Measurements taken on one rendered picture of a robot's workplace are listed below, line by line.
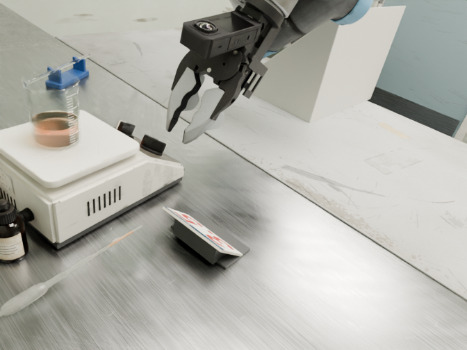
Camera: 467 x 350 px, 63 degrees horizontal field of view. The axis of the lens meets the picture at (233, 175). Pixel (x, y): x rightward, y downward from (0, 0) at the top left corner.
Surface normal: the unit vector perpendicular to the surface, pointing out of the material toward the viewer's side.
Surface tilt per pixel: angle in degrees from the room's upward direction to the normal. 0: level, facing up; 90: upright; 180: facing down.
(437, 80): 90
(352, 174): 0
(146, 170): 90
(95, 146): 0
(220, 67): 62
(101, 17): 90
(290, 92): 90
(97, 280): 0
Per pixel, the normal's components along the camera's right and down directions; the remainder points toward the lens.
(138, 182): 0.80, 0.44
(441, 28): -0.69, 0.31
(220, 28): 0.26, -0.70
